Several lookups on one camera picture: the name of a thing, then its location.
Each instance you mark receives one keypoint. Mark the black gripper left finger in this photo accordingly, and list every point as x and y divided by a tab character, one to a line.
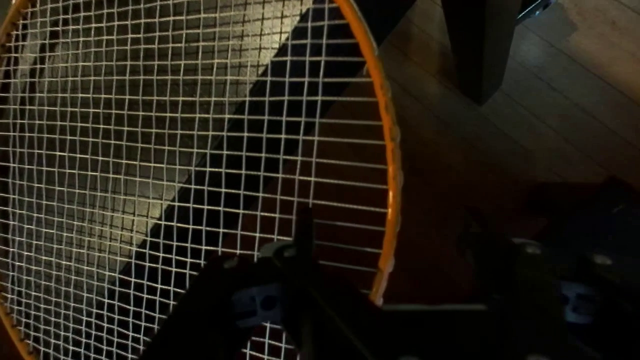
313	320

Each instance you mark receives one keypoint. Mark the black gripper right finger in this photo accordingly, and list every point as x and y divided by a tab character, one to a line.
532	312

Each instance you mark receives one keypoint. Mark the black table leg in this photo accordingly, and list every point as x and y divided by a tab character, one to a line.
480	53

